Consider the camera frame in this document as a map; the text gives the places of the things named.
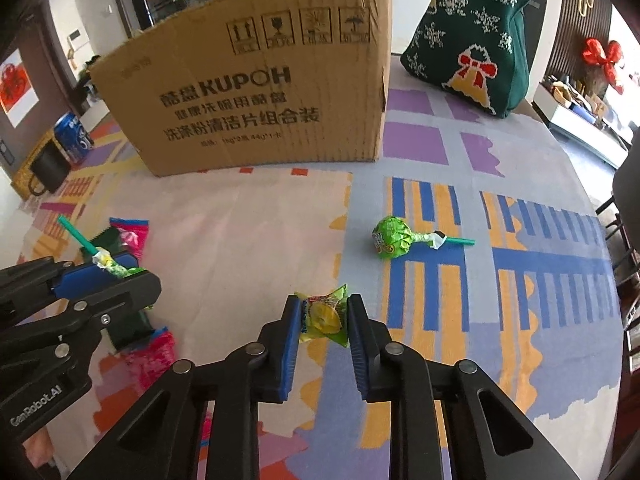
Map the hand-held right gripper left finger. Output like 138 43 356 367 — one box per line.
67 294 304 480

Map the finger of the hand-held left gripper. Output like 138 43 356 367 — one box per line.
0 254 141 312
50 269 164 332

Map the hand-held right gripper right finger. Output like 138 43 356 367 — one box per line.
346 292 608 480

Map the green lollipop with pale wrapper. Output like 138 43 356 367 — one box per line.
56 214 143 281

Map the green and yellow snack packet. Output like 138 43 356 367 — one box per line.
295 284 351 348

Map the brown cardboard box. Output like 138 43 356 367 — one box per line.
89 0 393 178

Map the person's left hand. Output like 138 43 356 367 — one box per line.
22 424 57 467

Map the dark green snack packet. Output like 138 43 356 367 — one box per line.
90 227 155 352

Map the bright pink snack packet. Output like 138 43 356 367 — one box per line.
122 329 179 407

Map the black mug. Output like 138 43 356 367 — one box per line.
27 140 73 197

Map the yellow rectangular box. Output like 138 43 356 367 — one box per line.
10 127 63 202

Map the green lollipop with green stick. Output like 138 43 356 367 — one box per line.
371 215 476 261

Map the blue soda can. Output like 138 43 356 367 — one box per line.
54 112 96 163

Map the red and white door poster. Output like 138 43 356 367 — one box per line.
0 49 38 128

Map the brown entrance door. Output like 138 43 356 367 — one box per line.
0 7 71 171

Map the white low cabinet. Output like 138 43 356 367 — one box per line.
532 94 633 168

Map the black chair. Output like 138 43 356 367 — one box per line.
595 155 640 241

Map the green knitted snowflake bag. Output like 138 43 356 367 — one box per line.
400 0 535 120

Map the red foil balloon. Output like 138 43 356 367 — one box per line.
581 37 626 95

